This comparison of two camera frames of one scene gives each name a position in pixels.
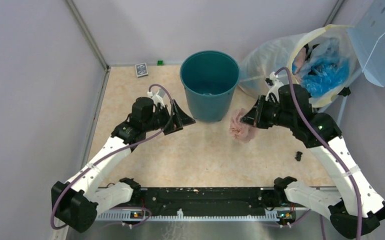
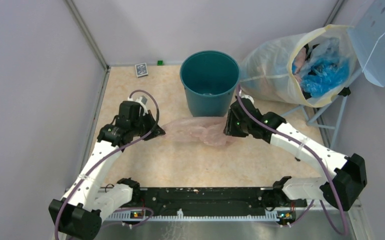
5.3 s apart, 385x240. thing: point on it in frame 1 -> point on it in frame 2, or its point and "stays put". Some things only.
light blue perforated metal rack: x=378 y=37 stays put
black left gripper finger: x=175 y=124 -> x=150 y=123
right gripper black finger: x=254 y=117 -> x=230 y=128
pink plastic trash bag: x=243 y=132 -> x=209 y=130
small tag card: x=141 y=70 stays put
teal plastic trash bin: x=210 y=78 stays put
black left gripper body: x=160 y=119 -> x=139 y=126
